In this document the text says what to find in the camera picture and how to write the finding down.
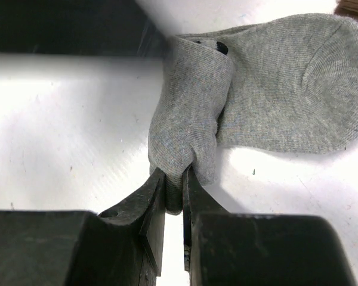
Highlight grey sock with black stripes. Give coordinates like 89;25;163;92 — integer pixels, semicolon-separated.
148;14;358;215

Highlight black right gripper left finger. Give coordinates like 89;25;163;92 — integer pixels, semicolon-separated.
74;169;165;285

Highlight brown striped sock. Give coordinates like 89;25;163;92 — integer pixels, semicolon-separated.
337;0;358;16

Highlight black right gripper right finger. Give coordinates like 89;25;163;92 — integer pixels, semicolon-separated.
183;167;356;286

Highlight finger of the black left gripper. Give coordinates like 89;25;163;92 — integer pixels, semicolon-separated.
0;0;169;58

